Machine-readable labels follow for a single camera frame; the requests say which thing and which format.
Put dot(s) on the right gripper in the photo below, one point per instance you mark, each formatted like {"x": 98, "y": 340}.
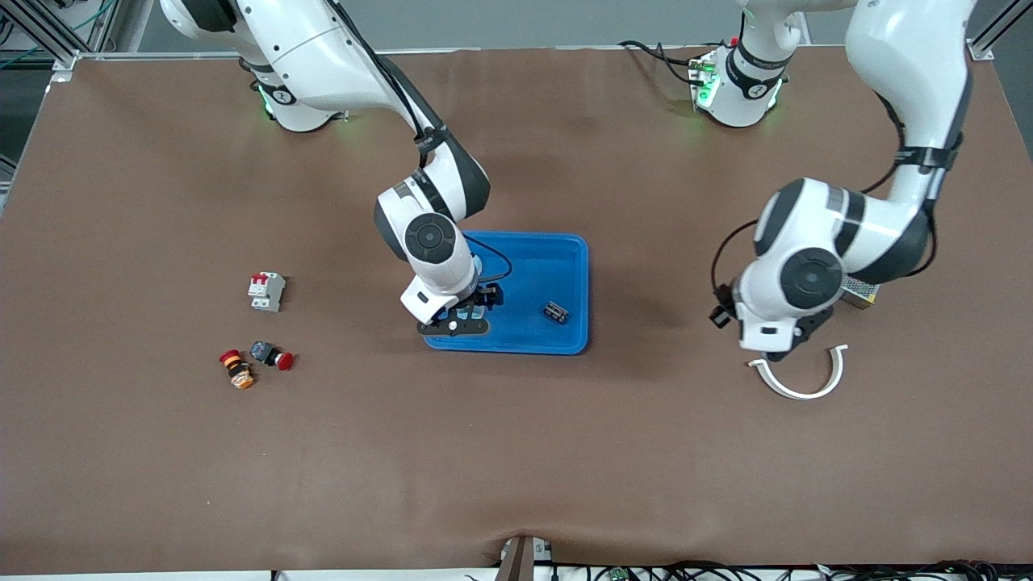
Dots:
{"x": 489, "y": 296}

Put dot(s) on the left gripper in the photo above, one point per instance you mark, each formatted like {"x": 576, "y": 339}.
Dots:
{"x": 809, "y": 325}

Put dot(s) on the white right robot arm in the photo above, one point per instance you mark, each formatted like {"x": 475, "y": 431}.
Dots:
{"x": 323, "y": 56}

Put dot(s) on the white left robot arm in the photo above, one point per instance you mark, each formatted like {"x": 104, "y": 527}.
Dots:
{"x": 904, "y": 81}

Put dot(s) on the blue plastic tray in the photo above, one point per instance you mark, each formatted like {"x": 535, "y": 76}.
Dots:
{"x": 533, "y": 274}

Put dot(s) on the white curved pipe clamp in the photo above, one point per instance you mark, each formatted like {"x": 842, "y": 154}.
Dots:
{"x": 807, "y": 394}

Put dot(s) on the metal mesh power supply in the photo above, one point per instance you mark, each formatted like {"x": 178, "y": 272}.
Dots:
{"x": 862, "y": 292}

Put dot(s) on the brown table cover mat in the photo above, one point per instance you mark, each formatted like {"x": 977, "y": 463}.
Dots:
{"x": 516, "y": 452}

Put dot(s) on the red mushroom button black body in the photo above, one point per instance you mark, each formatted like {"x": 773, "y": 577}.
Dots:
{"x": 270, "y": 353}

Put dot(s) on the red emergency button orange body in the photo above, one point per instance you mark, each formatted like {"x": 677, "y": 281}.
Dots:
{"x": 238, "y": 371}

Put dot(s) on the white circuit breaker red switch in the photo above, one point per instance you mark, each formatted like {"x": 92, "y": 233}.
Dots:
{"x": 266, "y": 292}

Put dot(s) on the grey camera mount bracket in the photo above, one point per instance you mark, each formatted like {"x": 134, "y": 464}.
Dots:
{"x": 516, "y": 561}

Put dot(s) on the aluminium frame profile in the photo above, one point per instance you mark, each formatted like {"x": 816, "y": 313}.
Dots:
{"x": 989, "y": 32}
{"x": 60, "y": 50}

